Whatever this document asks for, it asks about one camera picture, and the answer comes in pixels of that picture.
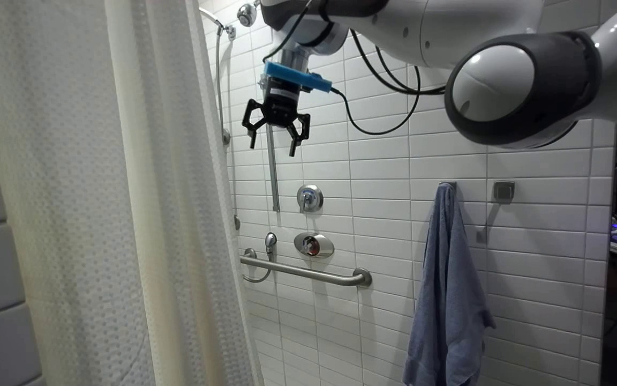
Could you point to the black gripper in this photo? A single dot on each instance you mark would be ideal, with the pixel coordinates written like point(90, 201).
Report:
point(278, 104)

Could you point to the white dotted shower curtain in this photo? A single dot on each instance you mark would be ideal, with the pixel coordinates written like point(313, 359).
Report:
point(87, 179)

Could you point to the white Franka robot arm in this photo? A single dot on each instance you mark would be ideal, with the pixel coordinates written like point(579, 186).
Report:
point(466, 50)

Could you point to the round chrome valve knob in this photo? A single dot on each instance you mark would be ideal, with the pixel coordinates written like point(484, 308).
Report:
point(311, 198)

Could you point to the oval chrome valve plate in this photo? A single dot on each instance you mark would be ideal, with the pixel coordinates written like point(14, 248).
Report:
point(313, 245)

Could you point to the steel corner grab bar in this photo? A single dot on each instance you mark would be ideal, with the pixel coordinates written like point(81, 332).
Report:
point(308, 271)

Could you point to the blue hanging cloth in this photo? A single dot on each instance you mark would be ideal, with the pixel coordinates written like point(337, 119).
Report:
point(449, 300)

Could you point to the chrome shower slide rail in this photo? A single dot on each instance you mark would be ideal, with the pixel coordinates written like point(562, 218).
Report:
point(274, 172)

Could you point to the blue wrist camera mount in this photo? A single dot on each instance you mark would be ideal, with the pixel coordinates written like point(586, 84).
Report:
point(298, 76)

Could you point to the metal wall hook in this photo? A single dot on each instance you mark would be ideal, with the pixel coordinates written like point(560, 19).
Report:
point(497, 194)

